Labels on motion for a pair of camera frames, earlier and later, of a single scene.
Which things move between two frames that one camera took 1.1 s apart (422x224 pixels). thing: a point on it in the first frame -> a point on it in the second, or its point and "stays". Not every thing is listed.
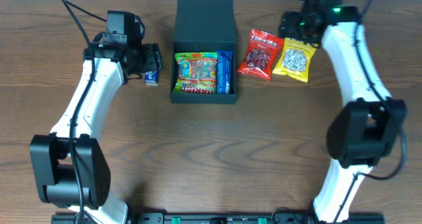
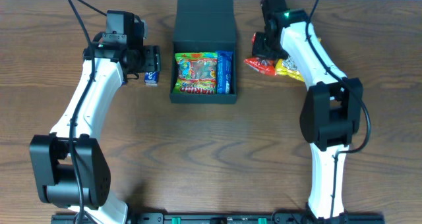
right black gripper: x=291 y=24 -> x=260 y=47
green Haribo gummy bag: x=196 y=73 stays
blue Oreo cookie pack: x=224 y=72 stays
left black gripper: x=153 y=57 stays
